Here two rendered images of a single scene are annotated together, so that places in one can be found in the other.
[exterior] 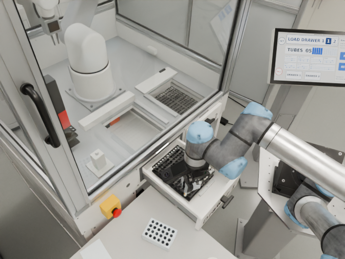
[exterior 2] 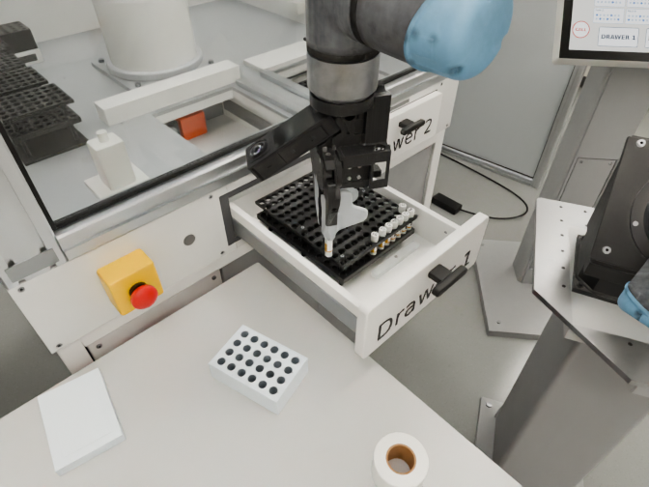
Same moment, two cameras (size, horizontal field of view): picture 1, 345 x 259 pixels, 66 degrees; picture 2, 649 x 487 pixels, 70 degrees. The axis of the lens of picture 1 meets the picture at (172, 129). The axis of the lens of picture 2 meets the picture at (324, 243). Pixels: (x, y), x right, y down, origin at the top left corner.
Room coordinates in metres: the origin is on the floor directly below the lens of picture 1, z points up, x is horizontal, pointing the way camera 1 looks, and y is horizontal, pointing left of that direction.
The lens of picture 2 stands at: (0.06, -0.13, 1.40)
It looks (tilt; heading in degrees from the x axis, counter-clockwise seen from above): 43 degrees down; 8
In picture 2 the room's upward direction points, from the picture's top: straight up
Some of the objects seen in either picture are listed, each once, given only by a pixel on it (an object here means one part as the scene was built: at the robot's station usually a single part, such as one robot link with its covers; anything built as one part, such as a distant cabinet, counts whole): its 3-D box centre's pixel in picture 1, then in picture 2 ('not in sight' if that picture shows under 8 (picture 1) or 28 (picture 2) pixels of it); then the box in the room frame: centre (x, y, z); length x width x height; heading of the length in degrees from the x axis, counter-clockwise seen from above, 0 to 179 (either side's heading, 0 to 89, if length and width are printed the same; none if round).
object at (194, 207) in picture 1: (180, 172); (330, 221); (0.68, -0.05, 0.86); 0.40 x 0.26 x 0.06; 51
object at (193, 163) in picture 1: (195, 154); (342, 70); (0.53, -0.08, 1.20); 0.08 x 0.08 x 0.05
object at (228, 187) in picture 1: (218, 199); (425, 281); (0.55, -0.22, 0.87); 0.29 x 0.02 x 0.11; 141
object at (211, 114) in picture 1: (203, 123); (397, 133); (1.00, -0.16, 0.87); 0.29 x 0.02 x 0.11; 141
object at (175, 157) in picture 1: (182, 172); (334, 222); (0.68, -0.06, 0.87); 0.22 x 0.18 x 0.06; 51
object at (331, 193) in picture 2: (189, 184); (329, 192); (0.51, -0.07, 1.06); 0.05 x 0.02 x 0.09; 21
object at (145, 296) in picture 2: (116, 212); (142, 295); (0.47, 0.20, 0.88); 0.04 x 0.03 x 0.04; 141
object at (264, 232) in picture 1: (274, 221); (574, 392); (0.70, -0.65, 0.38); 0.30 x 0.30 x 0.76; 78
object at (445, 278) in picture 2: (225, 200); (442, 275); (0.54, -0.24, 0.91); 0.07 x 0.04 x 0.01; 141
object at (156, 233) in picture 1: (159, 234); (259, 367); (0.43, 0.02, 0.78); 0.12 x 0.08 x 0.04; 67
